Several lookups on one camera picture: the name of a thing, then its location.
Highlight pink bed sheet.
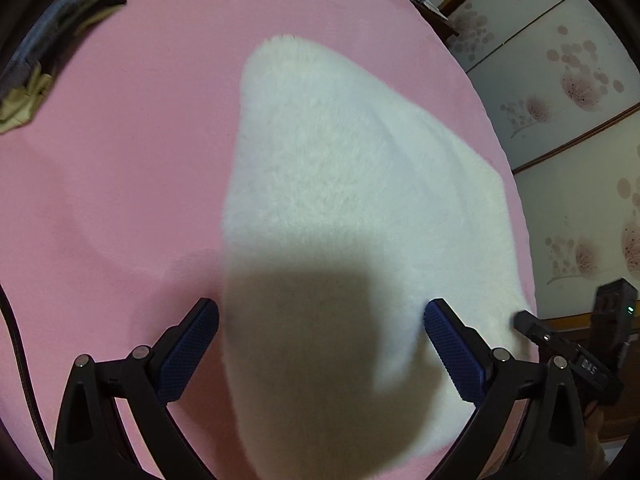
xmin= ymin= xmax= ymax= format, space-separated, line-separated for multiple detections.
xmin=0 ymin=0 xmax=539 ymax=480

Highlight folded blue jeans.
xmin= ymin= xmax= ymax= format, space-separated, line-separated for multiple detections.
xmin=1 ymin=0 xmax=101 ymax=96

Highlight floral sliding wardrobe door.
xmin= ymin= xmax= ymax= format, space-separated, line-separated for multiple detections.
xmin=430 ymin=0 xmax=639 ymax=318

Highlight white fluffy coat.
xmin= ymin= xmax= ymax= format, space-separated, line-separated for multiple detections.
xmin=222 ymin=36 xmax=535 ymax=479

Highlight black cable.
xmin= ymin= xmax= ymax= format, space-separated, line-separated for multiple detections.
xmin=0 ymin=284 xmax=57 ymax=466

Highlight dark wooden nightstand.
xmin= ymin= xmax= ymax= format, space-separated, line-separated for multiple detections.
xmin=409 ymin=0 xmax=459 ymax=46

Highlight dark folded clothes stack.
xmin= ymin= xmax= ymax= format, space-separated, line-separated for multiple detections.
xmin=1 ymin=0 xmax=127 ymax=133

